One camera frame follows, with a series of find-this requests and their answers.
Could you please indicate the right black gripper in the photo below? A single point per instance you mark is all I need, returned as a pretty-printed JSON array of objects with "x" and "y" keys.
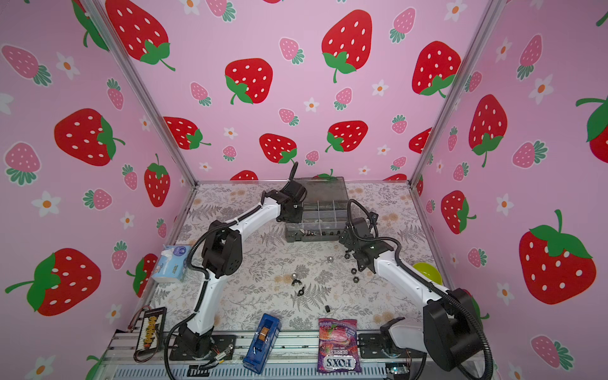
[{"x": 347, "y": 240}]

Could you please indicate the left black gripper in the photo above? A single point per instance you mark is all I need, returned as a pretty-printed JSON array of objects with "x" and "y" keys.
[{"x": 298, "y": 218}]

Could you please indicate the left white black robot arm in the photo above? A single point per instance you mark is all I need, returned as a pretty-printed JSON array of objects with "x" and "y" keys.
[{"x": 218, "y": 254}]

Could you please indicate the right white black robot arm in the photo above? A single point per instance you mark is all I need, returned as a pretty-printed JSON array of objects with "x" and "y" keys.
[{"x": 451, "y": 332}]

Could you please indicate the silver wing nuts in box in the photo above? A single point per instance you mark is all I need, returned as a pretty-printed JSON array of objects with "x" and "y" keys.
[{"x": 308, "y": 233}]

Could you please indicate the grey plastic compartment organizer box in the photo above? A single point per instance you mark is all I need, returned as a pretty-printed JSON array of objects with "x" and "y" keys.
[{"x": 325, "y": 210}]

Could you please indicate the yellow green bowl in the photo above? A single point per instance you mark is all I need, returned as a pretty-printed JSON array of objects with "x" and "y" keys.
[{"x": 430, "y": 272}]

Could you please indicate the purple Fox's candy bag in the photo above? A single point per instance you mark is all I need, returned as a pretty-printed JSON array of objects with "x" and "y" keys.
[{"x": 338, "y": 346}]

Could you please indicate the blue white tissue pack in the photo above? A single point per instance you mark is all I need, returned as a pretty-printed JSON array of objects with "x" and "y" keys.
[{"x": 171, "y": 266}]

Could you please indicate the blue rectangular plastic box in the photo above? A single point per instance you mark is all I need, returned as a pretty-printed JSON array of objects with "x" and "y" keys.
[{"x": 262, "y": 343}]

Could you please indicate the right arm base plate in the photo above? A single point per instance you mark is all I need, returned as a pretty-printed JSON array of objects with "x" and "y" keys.
[{"x": 380, "y": 346}]

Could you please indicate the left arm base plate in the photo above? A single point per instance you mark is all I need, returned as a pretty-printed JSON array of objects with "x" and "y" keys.
[{"x": 206, "y": 350}]

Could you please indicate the black keychain tag with letters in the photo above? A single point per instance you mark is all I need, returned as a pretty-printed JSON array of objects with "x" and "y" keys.
[{"x": 150, "y": 335}]

